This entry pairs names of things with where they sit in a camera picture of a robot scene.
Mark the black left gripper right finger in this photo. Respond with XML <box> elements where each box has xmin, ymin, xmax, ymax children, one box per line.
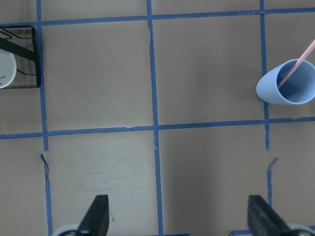
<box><xmin>247</xmin><ymin>195</ymin><xmax>291</xmax><ymax>236</ymax></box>

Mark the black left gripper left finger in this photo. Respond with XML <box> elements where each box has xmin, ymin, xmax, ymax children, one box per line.
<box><xmin>77</xmin><ymin>195</ymin><xmax>109</xmax><ymax>236</ymax></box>

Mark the light blue plastic cup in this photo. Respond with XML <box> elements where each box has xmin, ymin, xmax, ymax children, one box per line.
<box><xmin>256</xmin><ymin>59</ymin><xmax>315</xmax><ymax>105</ymax></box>

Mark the pink chopstick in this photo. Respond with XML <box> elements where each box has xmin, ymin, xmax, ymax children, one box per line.
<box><xmin>278</xmin><ymin>40</ymin><xmax>315</xmax><ymax>89</ymax></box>

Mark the white cup on rack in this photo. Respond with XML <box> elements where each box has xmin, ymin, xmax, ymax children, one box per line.
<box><xmin>0</xmin><ymin>49</ymin><xmax>17</xmax><ymax>89</ymax></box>

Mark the black wire cup rack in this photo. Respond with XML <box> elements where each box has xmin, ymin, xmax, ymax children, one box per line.
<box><xmin>0</xmin><ymin>25</ymin><xmax>41</xmax><ymax>89</ymax></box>

